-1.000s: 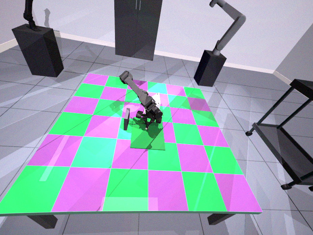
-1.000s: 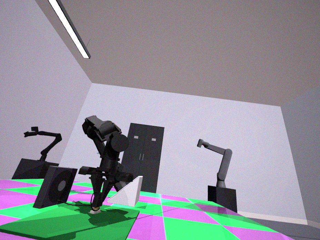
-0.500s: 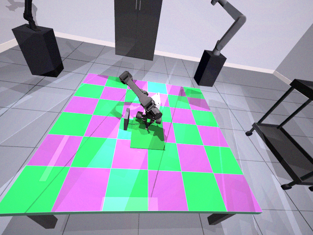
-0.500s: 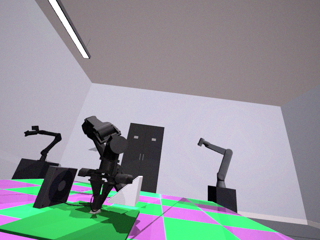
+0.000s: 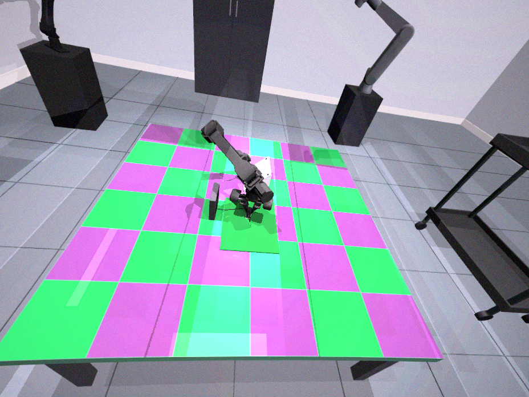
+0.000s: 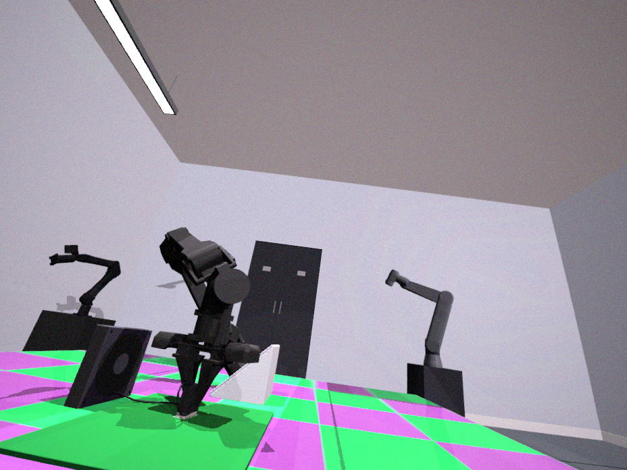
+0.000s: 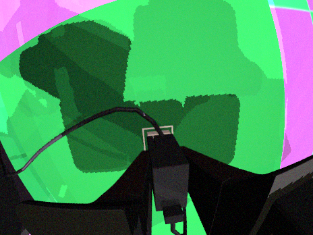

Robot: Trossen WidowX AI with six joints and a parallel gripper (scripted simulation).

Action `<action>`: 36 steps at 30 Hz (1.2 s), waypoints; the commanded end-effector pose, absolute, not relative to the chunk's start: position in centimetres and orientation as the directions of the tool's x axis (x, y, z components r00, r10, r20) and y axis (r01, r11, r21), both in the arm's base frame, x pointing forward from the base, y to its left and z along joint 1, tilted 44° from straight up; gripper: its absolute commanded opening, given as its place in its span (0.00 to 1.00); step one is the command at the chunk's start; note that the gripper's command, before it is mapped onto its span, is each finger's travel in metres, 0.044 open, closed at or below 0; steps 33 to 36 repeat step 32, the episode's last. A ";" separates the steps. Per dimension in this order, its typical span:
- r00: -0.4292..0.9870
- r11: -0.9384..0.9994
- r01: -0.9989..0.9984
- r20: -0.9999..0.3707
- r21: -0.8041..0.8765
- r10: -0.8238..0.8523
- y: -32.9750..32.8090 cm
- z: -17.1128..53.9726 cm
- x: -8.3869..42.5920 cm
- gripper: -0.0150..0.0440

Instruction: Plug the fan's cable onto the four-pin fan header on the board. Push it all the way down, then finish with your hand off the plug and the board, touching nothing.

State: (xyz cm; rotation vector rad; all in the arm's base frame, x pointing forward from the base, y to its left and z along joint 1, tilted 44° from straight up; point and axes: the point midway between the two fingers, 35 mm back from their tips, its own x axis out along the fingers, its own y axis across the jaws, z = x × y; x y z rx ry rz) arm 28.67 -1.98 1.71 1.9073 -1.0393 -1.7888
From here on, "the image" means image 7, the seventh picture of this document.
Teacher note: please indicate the black computer fan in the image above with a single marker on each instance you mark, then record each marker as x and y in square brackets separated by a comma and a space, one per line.
[12, 192]

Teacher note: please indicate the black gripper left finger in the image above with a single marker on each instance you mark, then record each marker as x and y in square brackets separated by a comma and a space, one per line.
[124, 209]

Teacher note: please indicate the black cable with plug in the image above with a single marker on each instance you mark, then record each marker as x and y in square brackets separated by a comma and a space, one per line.
[169, 167]

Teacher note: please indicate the green circuit board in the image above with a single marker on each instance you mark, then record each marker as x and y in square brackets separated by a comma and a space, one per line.
[208, 71]

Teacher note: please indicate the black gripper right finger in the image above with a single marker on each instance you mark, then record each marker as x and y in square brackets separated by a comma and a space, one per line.
[233, 201]

